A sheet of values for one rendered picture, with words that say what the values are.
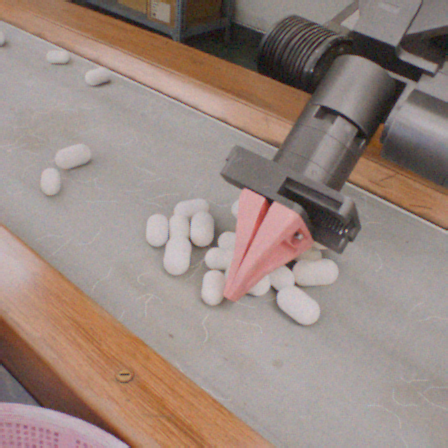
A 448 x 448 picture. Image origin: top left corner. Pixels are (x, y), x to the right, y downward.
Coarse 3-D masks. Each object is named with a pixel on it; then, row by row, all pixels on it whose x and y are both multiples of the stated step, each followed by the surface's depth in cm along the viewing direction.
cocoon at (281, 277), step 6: (276, 270) 39; (282, 270) 39; (288, 270) 39; (270, 276) 39; (276, 276) 39; (282, 276) 39; (288, 276) 39; (294, 276) 39; (270, 282) 39; (276, 282) 39; (282, 282) 38; (288, 282) 39; (294, 282) 39; (276, 288) 39
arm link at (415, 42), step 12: (360, 0) 37; (432, 0) 35; (444, 0) 35; (360, 12) 36; (420, 12) 35; (432, 12) 35; (444, 12) 35; (420, 24) 35; (432, 24) 35; (444, 24) 34; (408, 36) 35; (420, 36) 36; (432, 36) 36; (444, 36) 38; (408, 48) 37; (420, 48) 38; (432, 48) 39; (444, 48) 38; (432, 60) 39; (444, 60) 39
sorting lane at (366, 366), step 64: (0, 64) 70; (64, 64) 71; (0, 128) 56; (64, 128) 57; (128, 128) 58; (192, 128) 59; (0, 192) 47; (64, 192) 47; (128, 192) 48; (192, 192) 49; (64, 256) 41; (128, 256) 41; (192, 256) 42; (384, 256) 44; (128, 320) 36; (192, 320) 37; (256, 320) 37; (320, 320) 38; (384, 320) 38; (256, 384) 33; (320, 384) 33; (384, 384) 34
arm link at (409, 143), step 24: (384, 0) 35; (408, 0) 35; (360, 24) 35; (384, 24) 35; (408, 24) 34; (360, 48) 37; (384, 48) 35; (408, 72) 37; (432, 72) 35; (408, 96) 35; (432, 96) 35; (408, 120) 34; (432, 120) 34; (384, 144) 36; (408, 144) 34; (432, 144) 34; (408, 168) 36; (432, 168) 34
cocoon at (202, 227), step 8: (200, 216) 43; (208, 216) 43; (192, 224) 43; (200, 224) 42; (208, 224) 42; (192, 232) 42; (200, 232) 42; (208, 232) 42; (192, 240) 42; (200, 240) 42; (208, 240) 42
